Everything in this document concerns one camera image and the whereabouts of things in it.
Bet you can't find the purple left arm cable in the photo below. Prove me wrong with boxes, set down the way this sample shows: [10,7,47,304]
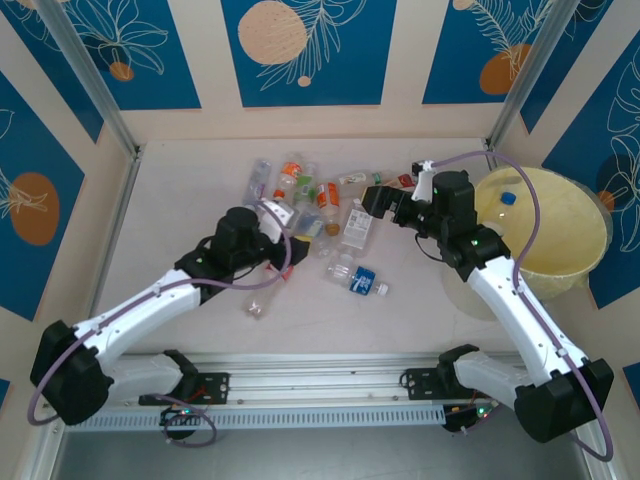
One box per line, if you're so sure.
[25,198,294,449]

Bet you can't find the blue Pocari Sweat bottle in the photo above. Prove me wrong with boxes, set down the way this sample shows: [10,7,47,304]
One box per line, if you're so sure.
[325,259,390,299]

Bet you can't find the blue cap clear bottle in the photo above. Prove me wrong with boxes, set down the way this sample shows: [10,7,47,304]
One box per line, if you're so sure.
[487,189,521,226]

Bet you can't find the white label clear bottle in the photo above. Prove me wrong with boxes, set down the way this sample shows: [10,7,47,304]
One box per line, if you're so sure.
[339,197,375,251]

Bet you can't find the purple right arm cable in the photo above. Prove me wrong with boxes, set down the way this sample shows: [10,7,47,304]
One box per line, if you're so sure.
[432,149,616,464]

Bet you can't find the green label plastic bottle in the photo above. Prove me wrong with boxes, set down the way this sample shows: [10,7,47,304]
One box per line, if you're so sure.
[294,162,320,211]

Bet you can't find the brown cap clear bottle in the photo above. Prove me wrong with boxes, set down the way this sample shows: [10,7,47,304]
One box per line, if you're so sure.
[314,222,346,261]

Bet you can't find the yellow plastic bin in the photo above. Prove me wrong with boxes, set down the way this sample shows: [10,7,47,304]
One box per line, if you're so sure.
[442,164,614,321]

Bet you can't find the blue green label bottle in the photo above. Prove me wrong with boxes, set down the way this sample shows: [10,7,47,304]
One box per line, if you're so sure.
[294,209,326,239]

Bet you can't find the aluminium frame post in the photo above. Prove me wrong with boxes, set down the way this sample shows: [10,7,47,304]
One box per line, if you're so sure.
[487,0,581,151]
[37,0,142,160]

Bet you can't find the grey slotted cable duct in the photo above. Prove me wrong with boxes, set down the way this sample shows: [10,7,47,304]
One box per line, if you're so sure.
[63,404,446,432]

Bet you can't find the blue floral wall panel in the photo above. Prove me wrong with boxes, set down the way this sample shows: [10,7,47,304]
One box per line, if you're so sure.
[221,0,399,108]
[422,0,566,106]
[519,0,617,135]
[0,0,105,145]
[64,0,203,111]
[0,69,86,322]
[541,47,640,310]

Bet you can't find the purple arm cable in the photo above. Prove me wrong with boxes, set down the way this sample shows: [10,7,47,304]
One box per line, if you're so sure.
[432,149,616,464]
[25,198,294,449]

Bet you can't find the orange cap plastic bottle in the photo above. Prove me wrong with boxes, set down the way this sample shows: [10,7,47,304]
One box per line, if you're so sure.
[272,153,305,199]

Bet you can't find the aluminium table edge rail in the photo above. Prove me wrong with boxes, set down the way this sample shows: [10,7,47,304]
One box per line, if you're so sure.
[74,149,144,374]

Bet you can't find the small circuit board green LED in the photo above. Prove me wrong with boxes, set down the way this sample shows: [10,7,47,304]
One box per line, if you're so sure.
[442,402,501,434]
[159,405,196,426]

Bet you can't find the green cap white label bottle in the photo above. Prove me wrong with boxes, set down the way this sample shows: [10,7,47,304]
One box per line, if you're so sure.
[338,169,396,187]

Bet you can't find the brown Nescafe bottle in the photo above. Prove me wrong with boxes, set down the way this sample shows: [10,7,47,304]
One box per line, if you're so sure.
[243,264,294,319]

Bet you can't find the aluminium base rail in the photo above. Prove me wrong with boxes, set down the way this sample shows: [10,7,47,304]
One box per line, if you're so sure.
[47,352,531,407]

